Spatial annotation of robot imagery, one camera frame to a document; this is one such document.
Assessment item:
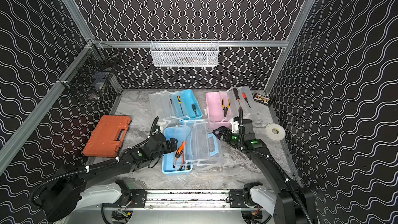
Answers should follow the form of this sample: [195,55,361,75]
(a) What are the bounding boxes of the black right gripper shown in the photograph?
[212,126,244,147]

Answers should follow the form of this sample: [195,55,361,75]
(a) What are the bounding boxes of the light blue front toolbox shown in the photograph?
[162,119,224,175]

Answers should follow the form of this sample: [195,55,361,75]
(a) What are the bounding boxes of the turquoise back toolbox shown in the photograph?
[149,89,203,128]

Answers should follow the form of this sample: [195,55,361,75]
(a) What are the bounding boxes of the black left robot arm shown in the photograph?
[29,117,178,222]

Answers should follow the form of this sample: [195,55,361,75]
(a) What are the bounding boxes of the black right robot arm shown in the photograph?
[213,107,317,224]

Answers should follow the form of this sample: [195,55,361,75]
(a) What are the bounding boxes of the pink toolbox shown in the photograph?
[205,87,260,129]

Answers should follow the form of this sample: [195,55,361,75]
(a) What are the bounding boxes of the green black screwdriver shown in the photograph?
[191,103,198,117]

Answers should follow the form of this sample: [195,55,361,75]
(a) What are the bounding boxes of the red small screwdriver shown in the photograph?
[242,92,251,108]

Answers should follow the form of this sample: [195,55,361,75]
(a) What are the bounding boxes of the black red screwdriver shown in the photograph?
[233,88,241,108]

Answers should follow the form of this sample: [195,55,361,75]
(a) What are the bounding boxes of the white tape roll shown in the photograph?
[265,123,286,141]

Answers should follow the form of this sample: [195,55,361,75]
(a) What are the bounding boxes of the red-orange plastic tool case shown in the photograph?
[83,115,132,158]

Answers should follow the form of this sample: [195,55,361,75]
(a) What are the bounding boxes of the yellow black screwdriver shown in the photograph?
[177,95,184,116]

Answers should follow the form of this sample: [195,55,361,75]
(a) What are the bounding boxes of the orange handled pliers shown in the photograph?
[173,141,187,171]

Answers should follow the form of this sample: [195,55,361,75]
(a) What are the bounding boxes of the yellow handled pliers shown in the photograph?
[222,98,231,117]

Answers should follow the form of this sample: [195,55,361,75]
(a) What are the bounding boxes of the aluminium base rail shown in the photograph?
[55,188,312,224]

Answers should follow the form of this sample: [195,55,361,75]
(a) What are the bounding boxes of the white wire mesh basket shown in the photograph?
[150,39,220,67]

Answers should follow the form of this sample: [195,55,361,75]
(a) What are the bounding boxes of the black wire basket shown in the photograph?
[60,39,122,101]

